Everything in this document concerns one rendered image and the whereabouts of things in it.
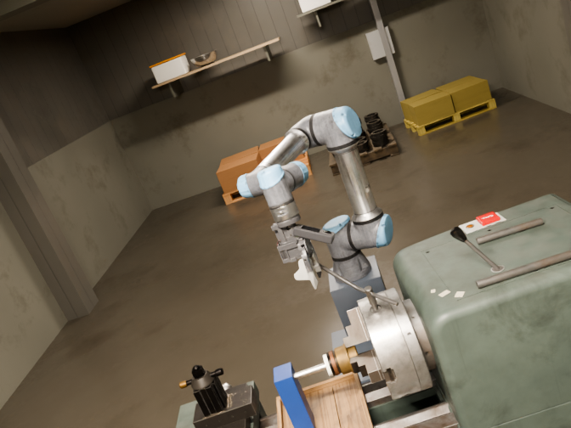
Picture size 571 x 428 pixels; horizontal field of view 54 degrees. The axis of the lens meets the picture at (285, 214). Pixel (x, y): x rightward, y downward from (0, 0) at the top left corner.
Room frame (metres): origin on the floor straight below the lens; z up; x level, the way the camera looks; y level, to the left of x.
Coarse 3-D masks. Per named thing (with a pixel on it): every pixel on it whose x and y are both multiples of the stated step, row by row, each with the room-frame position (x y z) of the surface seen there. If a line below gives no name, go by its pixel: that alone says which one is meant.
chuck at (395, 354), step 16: (368, 304) 1.49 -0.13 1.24; (384, 304) 1.46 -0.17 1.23; (368, 320) 1.43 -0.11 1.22; (384, 320) 1.41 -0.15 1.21; (384, 336) 1.38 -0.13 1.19; (400, 336) 1.37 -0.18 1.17; (384, 352) 1.36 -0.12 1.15; (400, 352) 1.35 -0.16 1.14; (384, 368) 1.34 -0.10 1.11; (400, 368) 1.34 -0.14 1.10; (400, 384) 1.34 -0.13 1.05; (416, 384) 1.35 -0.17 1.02
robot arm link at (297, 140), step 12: (288, 132) 1.94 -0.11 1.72; (300, 132) 1.92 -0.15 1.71; (288, 144) 1.85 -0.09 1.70; (300, 144) 1.88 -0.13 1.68; (312, 144) 1.94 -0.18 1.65; (276, 156) 1.77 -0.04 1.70; (288, 156) 1.80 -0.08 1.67; (264, 168) 1.70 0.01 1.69; (240, 180) 1.69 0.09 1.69; (252, 180) 1.65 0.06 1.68; (240, 192) 1.68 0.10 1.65; (252, 192) 1.66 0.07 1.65
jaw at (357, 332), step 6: (348, 312) 1.55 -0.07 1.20; (354, 312) 1.55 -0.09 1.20; (354, 318) 1.54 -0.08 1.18; (360, 318) 1.53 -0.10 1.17; (354, 324) 1.53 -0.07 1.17; (360, 324) 1.53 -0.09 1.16; (348, 330) 1.53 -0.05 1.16; (354, 330) 1.52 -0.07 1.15; (360, 330) 1.52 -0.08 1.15; (366, 330) 1.51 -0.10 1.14; (348, 336) 1.52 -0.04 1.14; (354, 336) 1.51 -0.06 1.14; (360, 336) 1.51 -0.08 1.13; (366, 336) 1.50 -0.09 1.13; (348, 342) 1.51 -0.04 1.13; (354, 342) 1.50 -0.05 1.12; (360, 342) 1.50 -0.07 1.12
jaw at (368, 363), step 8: (368, 352) 1.46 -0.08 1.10; (352, 360) 1.45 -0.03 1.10; (360, 360) 1.44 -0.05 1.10; (368, 360) 1.42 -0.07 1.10; (376, 360) 1.41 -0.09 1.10; (360, 368) 1.41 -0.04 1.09; (368, 368) 1.39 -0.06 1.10; (376, 368) 1.37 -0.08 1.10; (376, 376) 1.36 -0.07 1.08; (384, 376) 1.35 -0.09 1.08; (392, 376) 1.35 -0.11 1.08
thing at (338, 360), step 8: (344, 344) 1.51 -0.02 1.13; (328, 352) 1.52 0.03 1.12; (336, 352) 1.49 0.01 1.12; (344, 352) 1.48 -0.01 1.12; (352, 352) 1.48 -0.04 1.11; (328, 360) 1.49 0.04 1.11; (336, 360) 1.48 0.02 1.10; (344, 360) 1.47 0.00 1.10; (336, 368) 1.47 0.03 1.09; (344, 368) 1.46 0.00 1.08; (352, 368) 1.46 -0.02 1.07
